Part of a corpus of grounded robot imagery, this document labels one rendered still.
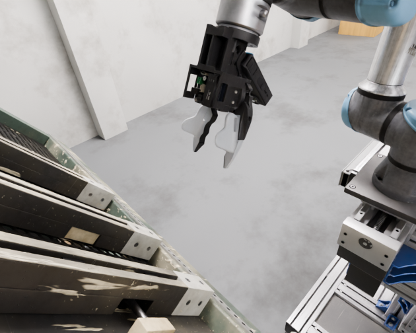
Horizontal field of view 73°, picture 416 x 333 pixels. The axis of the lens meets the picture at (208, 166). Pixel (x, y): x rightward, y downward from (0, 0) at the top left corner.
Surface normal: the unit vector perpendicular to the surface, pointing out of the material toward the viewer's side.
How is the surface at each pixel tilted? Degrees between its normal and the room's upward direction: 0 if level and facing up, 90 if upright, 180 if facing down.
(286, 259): 0
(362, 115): 80
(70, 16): 90
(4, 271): 90
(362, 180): 0
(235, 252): 0
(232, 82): 90
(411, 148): 90
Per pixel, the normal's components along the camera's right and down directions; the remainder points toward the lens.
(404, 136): -0.89, 0.29
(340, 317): -0.09, -0.79
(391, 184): -0.81, 0.15
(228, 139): 0.73, 0.15
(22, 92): 0.69, 0.39
